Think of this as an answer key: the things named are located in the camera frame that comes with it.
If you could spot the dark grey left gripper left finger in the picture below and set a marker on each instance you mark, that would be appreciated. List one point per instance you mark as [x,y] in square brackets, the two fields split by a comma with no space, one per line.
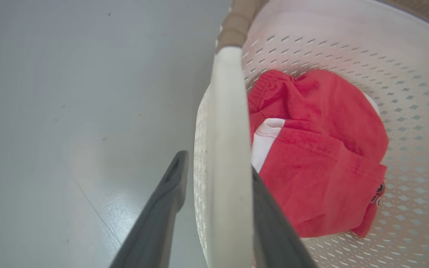
[154,219]

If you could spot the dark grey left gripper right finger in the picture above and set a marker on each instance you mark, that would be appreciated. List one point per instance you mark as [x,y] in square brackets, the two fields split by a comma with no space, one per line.
[274,230]

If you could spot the white perforated plastic laundry basket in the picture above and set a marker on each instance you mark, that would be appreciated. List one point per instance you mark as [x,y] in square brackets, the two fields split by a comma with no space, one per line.
[348,44]

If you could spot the red and white garment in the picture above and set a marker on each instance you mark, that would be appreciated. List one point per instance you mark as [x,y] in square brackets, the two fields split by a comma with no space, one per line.
[318,149]

